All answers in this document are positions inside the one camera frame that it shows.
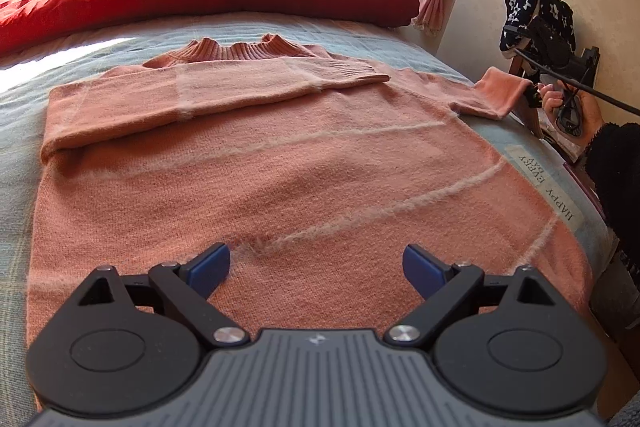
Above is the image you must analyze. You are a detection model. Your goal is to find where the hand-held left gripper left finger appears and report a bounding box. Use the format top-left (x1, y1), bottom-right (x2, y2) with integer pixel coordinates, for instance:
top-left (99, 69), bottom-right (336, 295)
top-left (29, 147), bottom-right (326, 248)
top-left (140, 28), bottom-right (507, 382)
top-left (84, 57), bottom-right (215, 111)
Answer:
top-left (70, 243), bottom-right (250, 349)

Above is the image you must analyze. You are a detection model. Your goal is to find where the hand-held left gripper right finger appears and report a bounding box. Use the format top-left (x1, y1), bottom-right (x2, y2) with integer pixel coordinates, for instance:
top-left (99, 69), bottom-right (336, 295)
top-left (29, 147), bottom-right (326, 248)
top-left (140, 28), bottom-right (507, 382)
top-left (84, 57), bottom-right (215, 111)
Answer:
top-left (384, 243), bottom-right (571, 350)

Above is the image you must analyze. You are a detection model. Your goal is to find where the pink knit sweater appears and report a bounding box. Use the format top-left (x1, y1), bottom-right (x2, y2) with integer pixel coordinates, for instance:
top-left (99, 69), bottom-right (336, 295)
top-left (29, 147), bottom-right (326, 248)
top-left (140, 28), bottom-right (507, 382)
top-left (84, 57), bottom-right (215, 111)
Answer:
top-left (27, 33), bottom-right (596, 413)

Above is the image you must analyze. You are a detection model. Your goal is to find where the person's right forearm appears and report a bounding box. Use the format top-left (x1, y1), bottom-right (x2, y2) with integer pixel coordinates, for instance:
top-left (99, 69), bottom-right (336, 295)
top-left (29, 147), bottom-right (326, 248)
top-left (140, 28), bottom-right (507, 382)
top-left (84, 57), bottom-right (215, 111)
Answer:
top-left (585, 122), bottom-right (640, 253)

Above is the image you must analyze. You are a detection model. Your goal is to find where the person's right hand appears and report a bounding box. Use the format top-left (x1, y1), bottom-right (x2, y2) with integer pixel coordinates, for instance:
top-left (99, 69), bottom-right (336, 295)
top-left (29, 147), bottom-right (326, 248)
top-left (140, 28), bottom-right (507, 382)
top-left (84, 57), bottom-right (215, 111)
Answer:
top-left (540, 79), bottom-right (606, 140)

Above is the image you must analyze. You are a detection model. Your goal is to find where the wooden chair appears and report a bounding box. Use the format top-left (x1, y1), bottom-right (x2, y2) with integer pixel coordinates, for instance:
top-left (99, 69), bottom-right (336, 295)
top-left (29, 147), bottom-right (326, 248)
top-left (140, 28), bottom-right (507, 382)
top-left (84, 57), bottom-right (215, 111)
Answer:
top-left (507, 47), bottom-right (548, 140)

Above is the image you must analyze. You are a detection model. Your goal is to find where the black cloth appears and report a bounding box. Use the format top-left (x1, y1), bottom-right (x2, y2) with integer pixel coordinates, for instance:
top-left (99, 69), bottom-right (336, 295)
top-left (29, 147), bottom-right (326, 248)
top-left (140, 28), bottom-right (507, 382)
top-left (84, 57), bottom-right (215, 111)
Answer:
top-left (530, 17), bottom-right (575, 70)

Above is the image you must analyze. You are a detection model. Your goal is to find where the star print dark garment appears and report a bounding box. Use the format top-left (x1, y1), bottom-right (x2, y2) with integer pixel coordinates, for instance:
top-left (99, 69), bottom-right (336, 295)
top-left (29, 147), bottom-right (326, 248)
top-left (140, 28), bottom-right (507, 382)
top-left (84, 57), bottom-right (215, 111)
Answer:
top-left (500, 0), bottom-right (576, 60)

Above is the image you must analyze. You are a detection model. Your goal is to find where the blue checked bed sheet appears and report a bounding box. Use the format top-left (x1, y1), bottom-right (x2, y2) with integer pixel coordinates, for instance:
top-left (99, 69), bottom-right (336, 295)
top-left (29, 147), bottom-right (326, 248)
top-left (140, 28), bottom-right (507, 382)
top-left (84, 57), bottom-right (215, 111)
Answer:
top-left (0, 12), bottom-right (616, 427)

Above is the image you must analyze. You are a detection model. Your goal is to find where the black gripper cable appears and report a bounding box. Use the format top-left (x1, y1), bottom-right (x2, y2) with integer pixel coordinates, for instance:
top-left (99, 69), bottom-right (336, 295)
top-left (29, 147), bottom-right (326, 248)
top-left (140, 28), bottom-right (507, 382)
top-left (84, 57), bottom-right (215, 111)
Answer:
top-left (502, 26), bottom-right (640, 114)

